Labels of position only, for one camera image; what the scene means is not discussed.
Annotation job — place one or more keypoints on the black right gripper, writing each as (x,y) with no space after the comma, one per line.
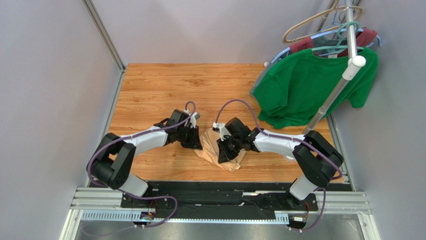
(227,146)

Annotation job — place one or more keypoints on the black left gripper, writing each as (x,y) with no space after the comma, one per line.
(195,142)

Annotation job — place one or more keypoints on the beige cloth napkin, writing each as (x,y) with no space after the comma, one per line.
(210,152)

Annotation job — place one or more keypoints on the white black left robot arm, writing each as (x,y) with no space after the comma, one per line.
(112,161)

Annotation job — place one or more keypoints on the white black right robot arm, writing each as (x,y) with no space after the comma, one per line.
(318,160)

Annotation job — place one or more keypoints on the green t-shirt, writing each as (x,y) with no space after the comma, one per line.
(292,91)

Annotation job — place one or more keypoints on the teal plastic hanger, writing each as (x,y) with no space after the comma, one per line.
(346,40)

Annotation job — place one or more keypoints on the silver white clothes rack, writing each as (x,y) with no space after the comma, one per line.
(351,10)

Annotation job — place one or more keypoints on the light blue hanger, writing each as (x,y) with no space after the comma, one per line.
(365,37)

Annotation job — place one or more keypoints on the red garment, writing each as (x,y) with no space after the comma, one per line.
(310,54)

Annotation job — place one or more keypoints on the aluminium front rail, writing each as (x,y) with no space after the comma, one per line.
(94,213)

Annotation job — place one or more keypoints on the aluminium frame rail left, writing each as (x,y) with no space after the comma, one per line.
(97,21)

